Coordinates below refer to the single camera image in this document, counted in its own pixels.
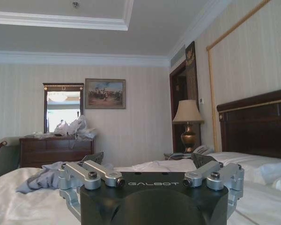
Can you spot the white bed with sheets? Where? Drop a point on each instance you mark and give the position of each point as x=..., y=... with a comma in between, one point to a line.
x=37, y=199

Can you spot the white desk telephone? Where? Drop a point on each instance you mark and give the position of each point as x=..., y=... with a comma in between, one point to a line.
x=201, y=149

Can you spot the dark wooden headboard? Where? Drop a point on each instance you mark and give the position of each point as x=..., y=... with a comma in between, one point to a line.
x=255, y=126

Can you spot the gold framed painting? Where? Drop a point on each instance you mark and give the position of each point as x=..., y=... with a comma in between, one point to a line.
x=105, y=93

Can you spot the dark wooden dresser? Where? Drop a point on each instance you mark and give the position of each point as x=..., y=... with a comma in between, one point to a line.
x=57, y=150

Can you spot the dark wooden door frame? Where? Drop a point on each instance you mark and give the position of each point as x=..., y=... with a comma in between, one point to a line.
x=178, y=105

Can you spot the wooden bedside table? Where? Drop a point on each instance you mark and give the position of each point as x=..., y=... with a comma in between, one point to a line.
x=175, y=155

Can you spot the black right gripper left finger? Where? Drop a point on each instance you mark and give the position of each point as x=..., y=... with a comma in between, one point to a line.
x=84, y=170

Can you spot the ceiling smoke detector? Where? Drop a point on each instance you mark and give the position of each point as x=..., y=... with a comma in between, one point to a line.
x=75, y=4

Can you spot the green upholstered armchair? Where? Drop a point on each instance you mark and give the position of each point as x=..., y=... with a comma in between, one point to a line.
x=3, y=154

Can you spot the pile of plastic bags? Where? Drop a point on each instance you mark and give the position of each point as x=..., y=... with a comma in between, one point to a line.
x=77, y=129

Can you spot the white pillow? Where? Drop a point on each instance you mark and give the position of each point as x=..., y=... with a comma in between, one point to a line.
x=271, y=171

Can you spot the dark framed mirror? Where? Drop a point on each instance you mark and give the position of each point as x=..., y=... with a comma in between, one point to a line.
x=63, y=107

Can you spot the brass table lamp beige shade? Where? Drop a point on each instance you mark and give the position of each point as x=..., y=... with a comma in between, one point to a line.
x=188, y=122

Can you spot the grey-blue crumpled garment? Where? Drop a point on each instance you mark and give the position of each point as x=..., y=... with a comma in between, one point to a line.
x=43, y=177

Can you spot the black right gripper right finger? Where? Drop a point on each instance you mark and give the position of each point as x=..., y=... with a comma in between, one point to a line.
x=213, y=170

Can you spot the white air vent grille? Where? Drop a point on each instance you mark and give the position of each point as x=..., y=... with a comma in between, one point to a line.
x=178, y=57

